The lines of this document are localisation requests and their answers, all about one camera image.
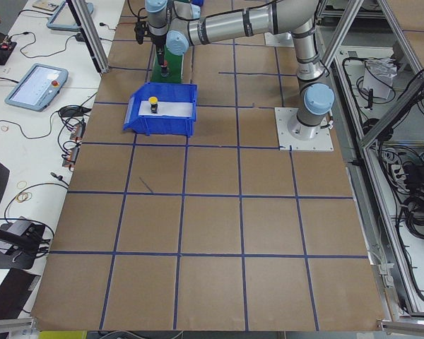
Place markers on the red push button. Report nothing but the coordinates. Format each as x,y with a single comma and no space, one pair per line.
164,70

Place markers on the far teach pendant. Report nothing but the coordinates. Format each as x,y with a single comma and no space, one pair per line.
62,19

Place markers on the green conveyor belt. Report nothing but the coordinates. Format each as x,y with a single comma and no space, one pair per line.
170,72

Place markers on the teach pendant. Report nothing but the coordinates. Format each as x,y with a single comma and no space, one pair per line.
62,19
39,86

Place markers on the yellow push button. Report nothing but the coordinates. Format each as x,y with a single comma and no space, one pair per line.
153,101

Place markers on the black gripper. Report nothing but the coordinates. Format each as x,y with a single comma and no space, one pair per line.
158,40

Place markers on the aluminium frame post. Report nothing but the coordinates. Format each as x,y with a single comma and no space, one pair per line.
84,21

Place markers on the near teach pendant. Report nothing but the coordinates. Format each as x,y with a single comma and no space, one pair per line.
39,86

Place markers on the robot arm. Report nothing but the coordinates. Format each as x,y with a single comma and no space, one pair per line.
176,26

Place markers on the white foam pad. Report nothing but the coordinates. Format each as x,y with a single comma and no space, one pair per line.
167,109

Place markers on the blue source bin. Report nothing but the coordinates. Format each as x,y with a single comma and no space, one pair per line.
166,92

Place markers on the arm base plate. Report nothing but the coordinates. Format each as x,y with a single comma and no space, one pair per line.
279,40
293,136

